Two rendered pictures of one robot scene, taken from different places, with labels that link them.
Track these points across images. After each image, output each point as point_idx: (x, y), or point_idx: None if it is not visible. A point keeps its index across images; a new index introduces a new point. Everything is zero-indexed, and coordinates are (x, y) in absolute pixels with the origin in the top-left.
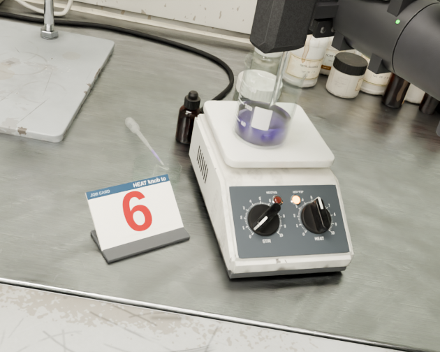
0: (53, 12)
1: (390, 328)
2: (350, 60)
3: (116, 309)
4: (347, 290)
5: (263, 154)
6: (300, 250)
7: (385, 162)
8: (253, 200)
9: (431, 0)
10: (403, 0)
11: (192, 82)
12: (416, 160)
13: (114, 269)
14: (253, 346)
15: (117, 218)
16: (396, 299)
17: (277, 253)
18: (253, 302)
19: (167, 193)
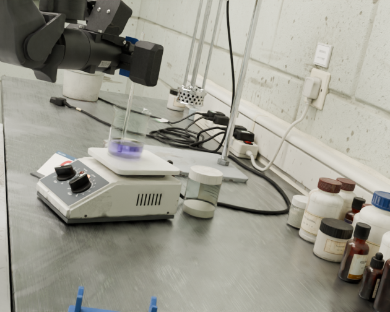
0: (226, 148)
1: (24, 232)
2: (332, 222)
3: (0, 174)
4: (51, 224)
5: (103, 154)
6: (57, 192)
7: (226, 259)
8: (75, 168)
9: (81, 30)
10: (73, 28)
11: (239, 201)
12: (251, 274)
13: (26, 175)
14: None
15: (54, 166)
16: (53, 238)
17: (50, 187)
18: (23, 200)
19: None
